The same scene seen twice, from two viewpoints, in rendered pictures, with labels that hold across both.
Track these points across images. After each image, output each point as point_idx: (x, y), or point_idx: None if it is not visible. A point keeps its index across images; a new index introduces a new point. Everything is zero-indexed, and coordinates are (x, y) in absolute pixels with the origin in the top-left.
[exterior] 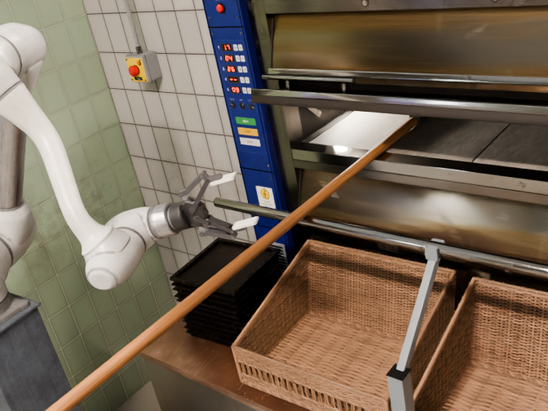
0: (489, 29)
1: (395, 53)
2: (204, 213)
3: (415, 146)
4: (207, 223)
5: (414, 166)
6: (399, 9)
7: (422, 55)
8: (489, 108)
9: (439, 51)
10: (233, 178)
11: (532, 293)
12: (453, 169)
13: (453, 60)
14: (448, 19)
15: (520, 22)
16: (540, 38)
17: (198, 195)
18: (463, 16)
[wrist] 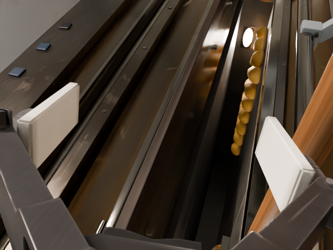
0: (125, 124)
1: (106, 197)
2: (168, 241)
3: None
4: (258, 240)
5: (247, 230)
6: (68, 180)
7: (120, 170)
8: (175, 82)
9: (124, 157)
10: (73, 83)
11: None
12: (250, 185)
13: (136, 145)
14: (103, 152)
15: (130, 108)
16: (145, 98)
17: (14, 186)
18: (107, 142)
